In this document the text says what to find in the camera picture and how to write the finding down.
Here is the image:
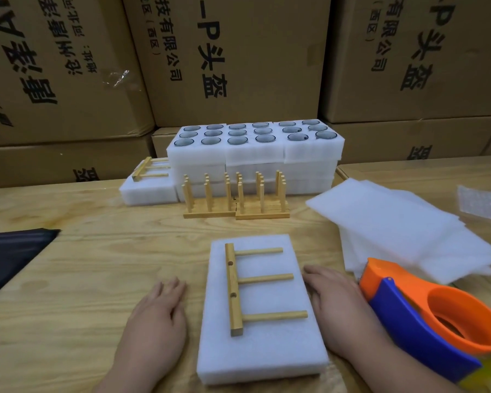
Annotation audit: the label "pile of white foam sheets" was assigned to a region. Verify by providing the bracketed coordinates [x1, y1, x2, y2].
[306, 178, 491, 285]

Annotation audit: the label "black plastic bags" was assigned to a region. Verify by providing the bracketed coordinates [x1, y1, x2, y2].
[0, 228, 61, 303]

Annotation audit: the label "person's left hand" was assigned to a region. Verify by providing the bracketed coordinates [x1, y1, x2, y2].
[115, 277, 188, 385]

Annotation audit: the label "wooden peg rack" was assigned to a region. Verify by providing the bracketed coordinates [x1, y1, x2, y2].
[225, 243, 309, 337]
[131, 157, 171, 182]

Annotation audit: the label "stack of white foam trays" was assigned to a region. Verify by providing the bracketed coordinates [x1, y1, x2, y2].
[166, 119, 345, 201]

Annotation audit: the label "foam package with rack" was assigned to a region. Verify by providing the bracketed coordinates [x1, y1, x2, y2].
[198, 234, 328, 375]

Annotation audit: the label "clear plastic wrap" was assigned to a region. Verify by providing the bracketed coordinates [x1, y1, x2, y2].
[458, 184, 491, 223]

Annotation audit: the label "stack of brown cardboard boxes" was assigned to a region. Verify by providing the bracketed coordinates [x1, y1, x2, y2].
[0, 0, 491, 189]

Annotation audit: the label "row of wooden peg racks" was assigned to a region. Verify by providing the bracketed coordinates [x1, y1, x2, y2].
[182, 171, 291, 220]

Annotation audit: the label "person's right hand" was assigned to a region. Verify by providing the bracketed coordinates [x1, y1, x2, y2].
[301, 265, 391, 361]

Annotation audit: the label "orange and blue tape dispenser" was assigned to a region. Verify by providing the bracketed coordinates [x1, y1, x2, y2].
[359, 258, 491, 383]

